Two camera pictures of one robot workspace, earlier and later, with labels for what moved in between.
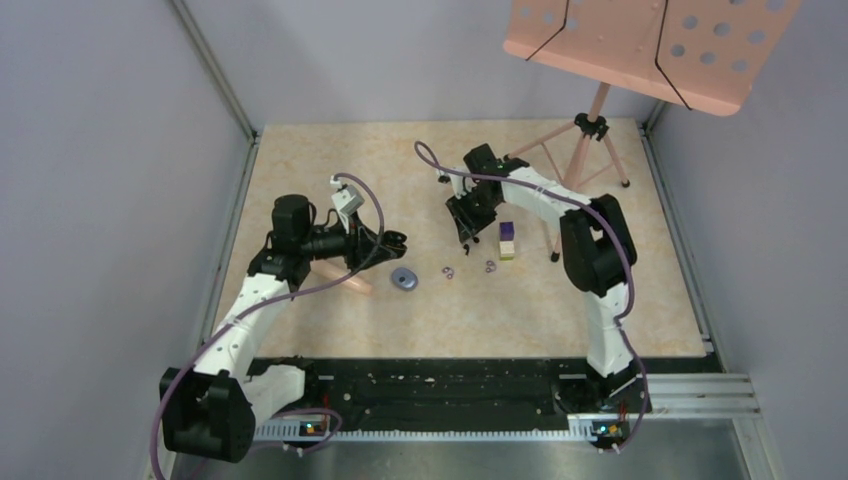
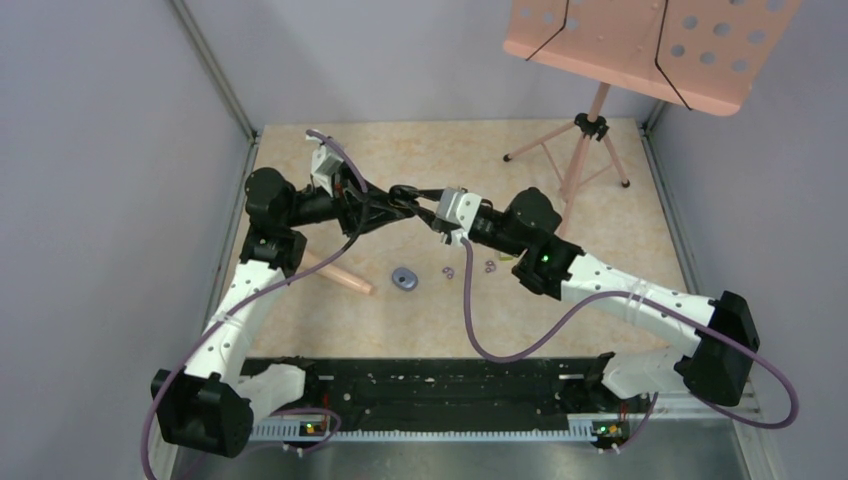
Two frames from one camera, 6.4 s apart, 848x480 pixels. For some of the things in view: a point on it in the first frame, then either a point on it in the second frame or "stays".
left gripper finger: x=389 y=237 -> x=378 y=194
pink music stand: x=704 y=54 stays
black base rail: x=461 y=395 stays
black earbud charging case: x=394 y=241 -> x=404 y=196
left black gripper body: x=349 y=244 -> x=349 y=216
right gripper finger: x=480 y=217 -> x=434 y=194
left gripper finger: x=379 y=255 -> x=387 y=217
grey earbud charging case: x=404 y=279 stays
